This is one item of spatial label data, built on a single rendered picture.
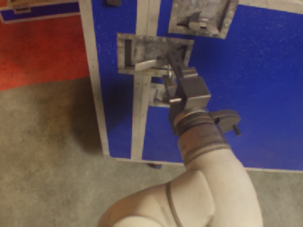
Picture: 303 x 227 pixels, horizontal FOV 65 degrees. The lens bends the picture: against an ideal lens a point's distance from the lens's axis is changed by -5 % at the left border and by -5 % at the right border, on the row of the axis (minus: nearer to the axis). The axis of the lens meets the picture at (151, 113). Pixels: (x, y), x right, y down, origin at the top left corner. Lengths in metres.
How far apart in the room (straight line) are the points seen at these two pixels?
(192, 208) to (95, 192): 0.88
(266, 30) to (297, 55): 0.12
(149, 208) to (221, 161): 0.14
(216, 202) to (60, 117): 1.19
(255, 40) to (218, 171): 0.32
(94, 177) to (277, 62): 0.96
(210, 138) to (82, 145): 0.99
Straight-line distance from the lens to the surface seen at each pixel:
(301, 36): 0.63
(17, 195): 1.33
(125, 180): 1.25
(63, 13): 2.16
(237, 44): 0.60
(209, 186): 0.40
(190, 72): 0.48
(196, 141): 0.43
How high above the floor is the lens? 1.18
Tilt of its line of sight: 54 degrees down
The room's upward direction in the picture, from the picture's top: 8 degrees clockwise
